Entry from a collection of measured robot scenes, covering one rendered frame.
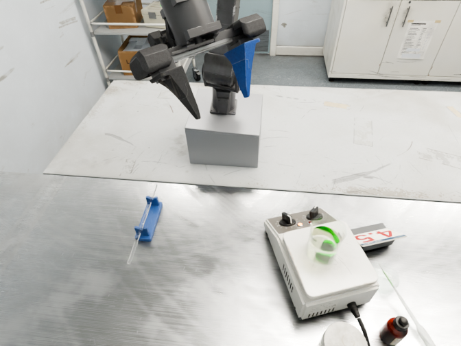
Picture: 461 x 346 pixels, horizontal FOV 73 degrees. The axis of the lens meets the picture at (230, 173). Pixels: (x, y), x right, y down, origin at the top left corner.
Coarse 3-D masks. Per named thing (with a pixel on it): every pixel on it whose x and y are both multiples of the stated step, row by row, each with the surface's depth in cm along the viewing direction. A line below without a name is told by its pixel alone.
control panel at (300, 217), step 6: (318, 210) 64; (294, 216) 63; (300, 216) 63; (270, 222) 62; (276, 222) 61; (300, 222) 60; (306, 222) 60; (276, 228) 59; (282, 228) 59; (288, 228) 58; (294, 228) 58; (300, 228) 58
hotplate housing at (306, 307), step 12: (276, 240) 56; (276, 252) 58; (288, 264) 53; (288, 276) 53; (288, 288) 54; (300, 288) 49; (360, 288) 49; (372, 288) 49; (300, 300) 48; (312, 300) 48; (324, 300) 48; (336, 300) 49; (348, 300) 50; (360, 300) 51; (300, 312) 50; (312, 312) 50; (324, 312) 51
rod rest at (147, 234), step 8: (152, 200) 68; (152, 208) 69; (160, 208) 69; (152, 216) 67; (144, 224) 66; (152, 224) 66; (136, 232) 63; (144, 232) 63; (152, 232) 65; (144, 240) 64
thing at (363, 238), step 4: (372, 232) 63; (376, 232) 63; (380, 232) 63; (384, 232) 62; (388, 232) 62; (392, 232) 61; (396, 232) 61; (356, 236) 62; (360, 236) 62; (364, 236) 62; (368, 236) 61; (372, 236) 61; (376, 236) 61; (380, 236) 60; (384, 236) 60; (388, 236) 60; (392, 236) 59; (360, 240) 60; (364, 240) 60; (368, 240) 59; (372, 240) 59
